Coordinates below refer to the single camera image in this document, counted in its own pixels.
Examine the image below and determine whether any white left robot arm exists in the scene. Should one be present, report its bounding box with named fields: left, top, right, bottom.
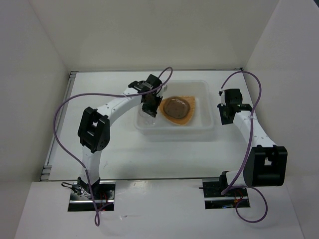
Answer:
left=77, top=74, right=163, bottom=199

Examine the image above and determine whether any orange woven triangular plate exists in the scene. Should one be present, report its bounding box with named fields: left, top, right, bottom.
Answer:
left=159, top=96, right=196, bottom=126

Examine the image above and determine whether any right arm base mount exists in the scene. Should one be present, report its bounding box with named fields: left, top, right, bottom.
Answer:
left=199, top=178, right=250, bottom=210

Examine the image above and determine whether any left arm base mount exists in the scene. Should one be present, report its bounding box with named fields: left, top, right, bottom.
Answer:
left=61, top=180, right=116, bottom=212

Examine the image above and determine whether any clear plastic cup front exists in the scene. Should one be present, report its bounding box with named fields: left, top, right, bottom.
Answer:
left=139, top=109, right=156, bottom=125

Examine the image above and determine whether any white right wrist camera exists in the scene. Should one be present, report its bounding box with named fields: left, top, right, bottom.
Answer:
left=219, top=89, right=226, bottom=106

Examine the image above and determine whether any clear glass dish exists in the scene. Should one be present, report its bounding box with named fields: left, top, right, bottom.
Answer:
left=163, top=96, right=190, bottom=120

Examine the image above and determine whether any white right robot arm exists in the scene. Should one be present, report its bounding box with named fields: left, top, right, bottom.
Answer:
left=217, top=89, right=288, bottom=196

